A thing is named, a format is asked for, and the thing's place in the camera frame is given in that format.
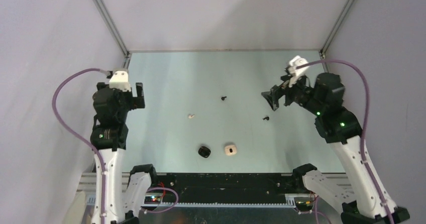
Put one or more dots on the controller board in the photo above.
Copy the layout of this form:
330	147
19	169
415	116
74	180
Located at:
303	207
152	200

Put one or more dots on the left controller board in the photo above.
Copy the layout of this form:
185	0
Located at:
152	200

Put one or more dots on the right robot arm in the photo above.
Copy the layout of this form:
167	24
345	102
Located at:
368	202

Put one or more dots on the black earbud charging case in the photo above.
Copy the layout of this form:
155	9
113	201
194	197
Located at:
204	151

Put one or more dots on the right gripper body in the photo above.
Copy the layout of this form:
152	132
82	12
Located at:
300	94

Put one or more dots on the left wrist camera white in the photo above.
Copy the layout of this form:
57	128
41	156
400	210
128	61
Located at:
120	80

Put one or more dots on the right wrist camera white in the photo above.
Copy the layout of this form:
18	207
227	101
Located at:
296	68

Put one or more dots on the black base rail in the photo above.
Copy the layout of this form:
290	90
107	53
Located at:
231	188

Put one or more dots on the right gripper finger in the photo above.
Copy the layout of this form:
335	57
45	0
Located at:
273	95
284	92

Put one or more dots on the beige earbud charging case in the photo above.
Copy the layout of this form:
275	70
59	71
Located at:
230	149

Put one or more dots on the right controller board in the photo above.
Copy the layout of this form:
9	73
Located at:
303	207

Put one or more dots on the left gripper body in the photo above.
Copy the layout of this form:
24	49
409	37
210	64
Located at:
126	99

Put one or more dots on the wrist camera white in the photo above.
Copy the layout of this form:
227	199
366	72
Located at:
296	68
120	80

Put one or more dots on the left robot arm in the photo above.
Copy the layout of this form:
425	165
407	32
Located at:
114	204

